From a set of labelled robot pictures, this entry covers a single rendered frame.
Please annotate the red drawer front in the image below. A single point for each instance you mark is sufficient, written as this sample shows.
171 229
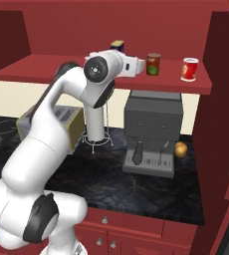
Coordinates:
133 222

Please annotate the yellow and grey toaster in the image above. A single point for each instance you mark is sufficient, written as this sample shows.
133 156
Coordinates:
74 126

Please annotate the red and white can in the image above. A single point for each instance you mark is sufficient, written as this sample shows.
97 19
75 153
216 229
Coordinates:
189 69

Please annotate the red cupboard door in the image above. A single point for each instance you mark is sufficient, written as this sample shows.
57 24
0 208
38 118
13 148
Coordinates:
146 245
93 240

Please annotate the dark red cabinet door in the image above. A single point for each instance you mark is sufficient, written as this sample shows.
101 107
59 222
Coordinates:
219 99

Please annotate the grey cupboard knob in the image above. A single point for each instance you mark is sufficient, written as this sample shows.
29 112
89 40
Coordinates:
99 242
113 244

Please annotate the grey drawer knob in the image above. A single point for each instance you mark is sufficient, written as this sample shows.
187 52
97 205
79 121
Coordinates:
104 219

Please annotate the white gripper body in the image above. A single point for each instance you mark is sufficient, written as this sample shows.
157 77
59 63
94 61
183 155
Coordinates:
140 66

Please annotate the grey coffee machine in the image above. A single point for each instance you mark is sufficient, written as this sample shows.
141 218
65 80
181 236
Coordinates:
153 119

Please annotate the green and brown can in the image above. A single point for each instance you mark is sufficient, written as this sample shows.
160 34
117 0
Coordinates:
153 64

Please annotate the white paper towel roll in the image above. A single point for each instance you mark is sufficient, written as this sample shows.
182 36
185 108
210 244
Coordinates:
95 124

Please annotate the black hob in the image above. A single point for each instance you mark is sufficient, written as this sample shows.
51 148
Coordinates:
0 136

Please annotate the dark blue and yellow can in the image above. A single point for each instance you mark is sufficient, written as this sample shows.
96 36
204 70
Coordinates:
117 44

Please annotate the red open wall cabinet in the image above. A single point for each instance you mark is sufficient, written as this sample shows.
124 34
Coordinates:
173 36

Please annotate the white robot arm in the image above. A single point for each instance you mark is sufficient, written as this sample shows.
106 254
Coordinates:
37 149

